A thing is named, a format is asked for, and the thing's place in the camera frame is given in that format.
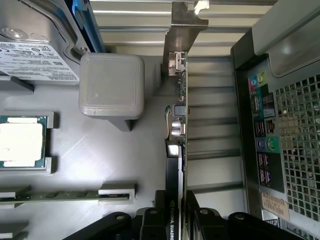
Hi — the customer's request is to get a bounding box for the grey printed parts rack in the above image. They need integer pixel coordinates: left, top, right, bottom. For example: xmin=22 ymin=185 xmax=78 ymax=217
xmin=0 ymin=51 xmax=191 ymax=240

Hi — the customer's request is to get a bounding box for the blue disk caddy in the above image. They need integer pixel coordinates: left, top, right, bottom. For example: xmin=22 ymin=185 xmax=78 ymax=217
xmin=71 ymin=0 xmax=105 ymax=55

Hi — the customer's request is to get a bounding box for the brown paper sticker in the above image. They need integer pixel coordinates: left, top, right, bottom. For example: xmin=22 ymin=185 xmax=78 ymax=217
xmin=261 ymin=191 xmax=291 ymax=221

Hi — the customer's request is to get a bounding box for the silver hard disk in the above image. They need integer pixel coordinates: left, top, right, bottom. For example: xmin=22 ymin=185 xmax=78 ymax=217
xmin=0 ymin=0 xmax=82 ymax=86

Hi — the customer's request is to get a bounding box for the RAM stick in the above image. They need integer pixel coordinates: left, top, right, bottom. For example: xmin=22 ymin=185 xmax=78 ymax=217
xmin=0 ymin=191 xmax=101 ymax=203

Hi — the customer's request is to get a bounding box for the open PC case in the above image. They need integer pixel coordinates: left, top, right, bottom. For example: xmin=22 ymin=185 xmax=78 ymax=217
xmin=229 ymin=0 xmax=320 ymax=240

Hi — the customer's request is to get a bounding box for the CPU chip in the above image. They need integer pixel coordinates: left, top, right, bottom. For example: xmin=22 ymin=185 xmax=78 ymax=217
xmin=0 ymin=115 xmax=48 ymax=169

